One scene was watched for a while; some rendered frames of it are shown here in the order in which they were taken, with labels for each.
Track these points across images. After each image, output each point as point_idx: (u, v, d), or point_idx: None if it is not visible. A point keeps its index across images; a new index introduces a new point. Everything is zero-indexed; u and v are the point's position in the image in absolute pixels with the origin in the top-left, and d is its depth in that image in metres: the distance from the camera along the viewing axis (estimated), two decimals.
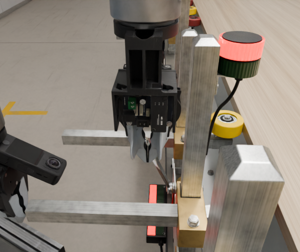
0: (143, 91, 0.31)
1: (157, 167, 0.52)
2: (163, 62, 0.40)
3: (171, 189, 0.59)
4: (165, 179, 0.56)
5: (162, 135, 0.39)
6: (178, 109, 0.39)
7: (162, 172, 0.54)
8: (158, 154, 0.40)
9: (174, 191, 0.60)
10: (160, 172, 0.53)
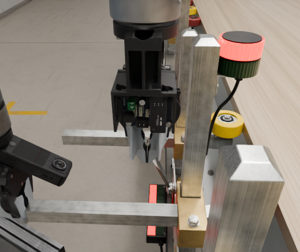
0: (143, 91, 0.31)
1: (157, 167, 0.52)
2: (163, 62, 0.40)
3: (171, 189, 0.59)
4: (165, 179, 0.56)
5: (162, 135, 0.39)
6: (178, 110, 0.39)
7: (162, 172, 0.54)
8: (157, 155, 0.40)
9: (174, 191, 0.60)
10: (160, 172, 0.53)
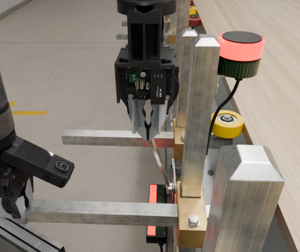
0: (143, 63, 0.34)
1: (157, 159, 0.53)
2: (163, 44, 0.43)
3: (171, 188, 0.59)
4: (165, 175, 0.56)
5: (161, 111, 0.41)
6: (177, 87, 0.42)
7: (162, 166, 0.54)
8: (157, 130, 0.42)
9: (174, 191, 0.60)
10: (161, 165, 0.54)
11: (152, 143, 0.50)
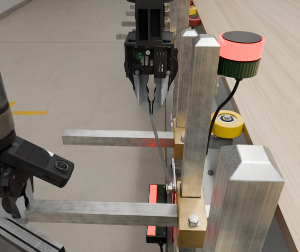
0: (148, 42, 0.41)
1: (158, 143, 0.57)
2: None
3: (171, 185, 0.59)
4: (165, 166, 0.58)
5: (163, 86, 0.49)
6: (176, 66, 0.49)
7: (162, 153, 0.57)
8: (160, 103, 0.50)
9: (174, 191, 0.60)
10: (161, 151, 0.57)
11: (153, 123, 0.56)
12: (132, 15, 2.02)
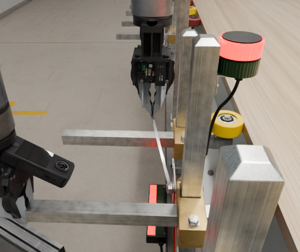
0: (151, 58, 0.51)
1: (158, 140, 0.63)
2: (163, 44, 0.61)
3: (171, 182, 0.60)
4: (165, 163, 0.61)
5: (162, 91, 0.59)
6: (173, 75, 0.60)
7: (162, 150, 0.62)
8: (159, 105, 0.60)
9: (174, 190, 0.59)
10: (161, 148, 0.62)
11: (154, 122, 0.64)
12: (132, 15, 2.02)
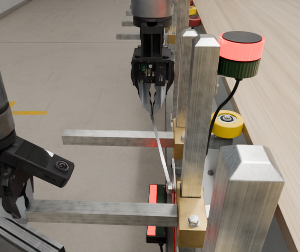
0: (151, 58, 0.52)
1: (158, 140, 0.63)
2: (163, 44, 0.61)
3: (171, 182, 0.60)
4: (165, 163, 0.61)
5: (162, 91, 0.60)
6: (173, 75, 0.60)
7: (162, 150, 0.62)
8: (159, 105, 0.61)
9: (174, 190, 0.59)
10: (161, 148, 0.63)
11: (154, 123, 0.65)
12: (132, 15, 2.02)
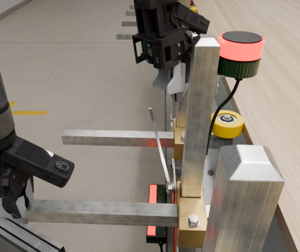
0: (145, 37, 0.49)
1: (158, 140, 0.63)
2: (195, 26, 0.54)
3: (171, 182, 0.60)
4: (165, 163, 0.61)
5: (174, 77, 0.54)
6: (190, 61, 0.53)
7: (162, 150, 0.62)
8: (172, 92, 0.56)
9: (174, 190, 0.59)
10: (161, 148, 0.63)
11: (154, 123, 0.65)
12: (132, 15, 2.02)
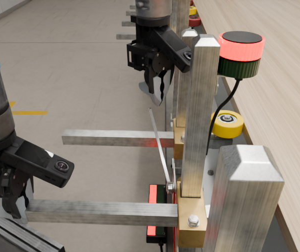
0: None
1: (158, 140, 0.63)
2: (168, 57, 0.61)
3: (171, 182, 0.60)
4: (165, 163, 0.61)
5: (144, 81, 0.69)
6: (144, 76, 0.65)
7: (162, 150, 0.62)
8: (144, 90, 0.71)
9: (174, 190, 0.59)
10: (161, 148, 0.63)
11: (154, 123, 0.65)
12: None
